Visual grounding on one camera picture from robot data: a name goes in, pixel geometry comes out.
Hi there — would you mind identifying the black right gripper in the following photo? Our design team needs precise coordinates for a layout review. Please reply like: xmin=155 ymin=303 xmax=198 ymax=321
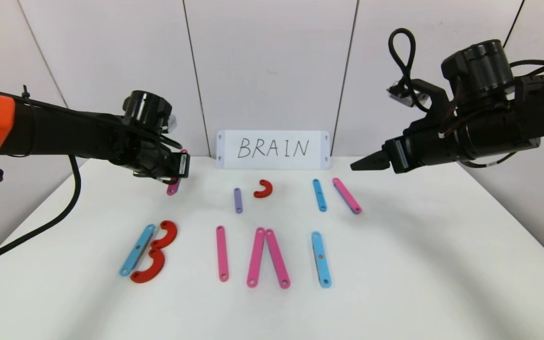
xmin=350 ymin=124 xmax=461 ymax=174

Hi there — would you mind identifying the small red curved piece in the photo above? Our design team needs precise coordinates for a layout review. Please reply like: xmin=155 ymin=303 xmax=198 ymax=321
xmin=254 ymin=179 xmax=273 ymax=199
xmin=151 ymin=220 xmax=178 ymax=251

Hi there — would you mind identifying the pink bar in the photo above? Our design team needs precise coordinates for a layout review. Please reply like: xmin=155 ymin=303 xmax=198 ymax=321
xmin=332 ymin=178 xmax=363 ymax=215
xmin=216 ymin=226 xmax=230 ymax=282
xmin=265 ymin=229 xmax=291 ymax=289
xmin=166 ymin=149 xmax=189 ymax=196
xmin=246 ymin=227 xmax=266 ymax=288

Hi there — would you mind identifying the white BRAIN word card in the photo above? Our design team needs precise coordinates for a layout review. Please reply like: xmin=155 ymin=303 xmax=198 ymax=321
xmin=217 ymin=130 xmax=331 ymax=170

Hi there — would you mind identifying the light blue bar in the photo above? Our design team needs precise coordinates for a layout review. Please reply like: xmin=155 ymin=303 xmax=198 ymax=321
xmin=311 ymin=231 xmax=332 ymax=289
xmin=119 ymin=224 xmax=156 ymax=277
xmin=312 ymin=178 xmax=327 ymax=213

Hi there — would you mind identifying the large red curved piece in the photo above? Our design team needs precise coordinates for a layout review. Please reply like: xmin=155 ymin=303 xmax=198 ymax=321
xmin=130 ymin=247 xmax=166 ymax=284

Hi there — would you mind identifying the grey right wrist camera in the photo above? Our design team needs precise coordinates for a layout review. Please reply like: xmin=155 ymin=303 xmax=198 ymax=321
xmin=386 ymin=81 xmax=429 ymax=108

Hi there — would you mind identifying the black right camera bracket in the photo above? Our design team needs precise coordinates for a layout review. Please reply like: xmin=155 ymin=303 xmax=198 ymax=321
xmin=411 ymin=79 xmax=448 ymax=123

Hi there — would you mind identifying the thin black cable white tag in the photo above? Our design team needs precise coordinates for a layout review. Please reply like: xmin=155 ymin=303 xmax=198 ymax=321
xmin=459 ymin=150 xmax=519 ymax=169

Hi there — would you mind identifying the looped black right cable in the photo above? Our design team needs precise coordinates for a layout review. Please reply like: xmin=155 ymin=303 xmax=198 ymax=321
xmin=388 ymin=28 xmax=431 ymax=113

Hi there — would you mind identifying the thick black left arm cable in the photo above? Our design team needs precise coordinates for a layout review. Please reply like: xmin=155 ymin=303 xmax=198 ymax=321
xmin=0 ymin=155 xmax=82 ymax=271

